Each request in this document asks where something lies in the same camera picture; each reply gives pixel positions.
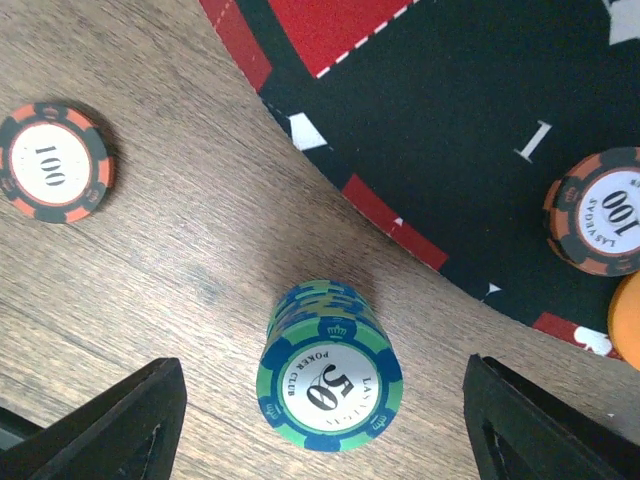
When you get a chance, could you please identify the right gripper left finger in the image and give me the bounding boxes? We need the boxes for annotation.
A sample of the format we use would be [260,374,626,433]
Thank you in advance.
[1,358,187,479]

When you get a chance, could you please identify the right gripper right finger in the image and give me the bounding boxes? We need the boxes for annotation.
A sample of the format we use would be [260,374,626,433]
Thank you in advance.
[463,354,639,479]

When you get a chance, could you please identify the green blue chip stack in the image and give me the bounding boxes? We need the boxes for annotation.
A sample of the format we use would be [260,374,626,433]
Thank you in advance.
[256,279,403,452]

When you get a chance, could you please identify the red black chip stack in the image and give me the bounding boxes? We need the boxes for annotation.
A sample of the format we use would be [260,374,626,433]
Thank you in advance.
[1,102,116,224]

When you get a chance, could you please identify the orange round blind button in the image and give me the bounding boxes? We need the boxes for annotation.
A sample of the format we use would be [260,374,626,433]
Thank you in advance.
[607,272,640,370]

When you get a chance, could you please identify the round red black poker mat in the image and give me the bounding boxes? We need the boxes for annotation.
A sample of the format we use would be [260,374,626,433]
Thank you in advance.
[202,1,639,359]

